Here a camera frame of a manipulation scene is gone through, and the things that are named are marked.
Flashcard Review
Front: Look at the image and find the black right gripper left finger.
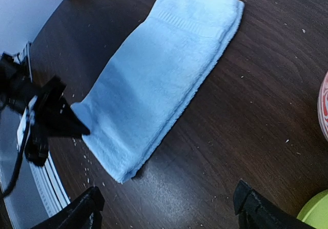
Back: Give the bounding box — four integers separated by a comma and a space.
33, 186, 105, 229

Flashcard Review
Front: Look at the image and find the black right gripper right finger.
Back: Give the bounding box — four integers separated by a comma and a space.
233, 179, 312, 229

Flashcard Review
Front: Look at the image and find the light blue towel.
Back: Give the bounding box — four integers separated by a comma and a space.
71, 0, 244, 183

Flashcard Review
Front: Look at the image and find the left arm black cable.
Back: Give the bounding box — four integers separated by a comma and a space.
0, 106, 30, 196

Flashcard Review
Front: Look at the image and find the red white patterned ceramic bowl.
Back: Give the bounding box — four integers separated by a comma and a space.
317, 73, 328, 140

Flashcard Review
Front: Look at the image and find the lime green plastic bowl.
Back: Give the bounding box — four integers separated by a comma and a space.
297, 190, 328, 229

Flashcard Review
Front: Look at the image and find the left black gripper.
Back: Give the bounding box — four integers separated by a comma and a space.
1, 53, 90, 166

